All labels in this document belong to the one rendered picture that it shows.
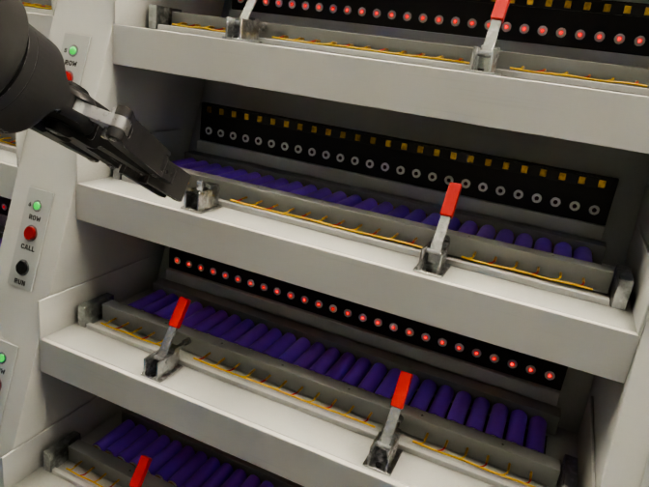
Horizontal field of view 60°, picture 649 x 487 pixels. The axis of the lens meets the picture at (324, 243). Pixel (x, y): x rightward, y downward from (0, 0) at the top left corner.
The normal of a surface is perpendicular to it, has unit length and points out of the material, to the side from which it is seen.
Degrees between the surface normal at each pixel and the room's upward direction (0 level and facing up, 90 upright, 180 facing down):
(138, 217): 108
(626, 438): 90
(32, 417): 90
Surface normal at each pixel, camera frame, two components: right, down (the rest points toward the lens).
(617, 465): -0.35, -0.05
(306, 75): -0.40, 0.25
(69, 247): 0.91, 0.24
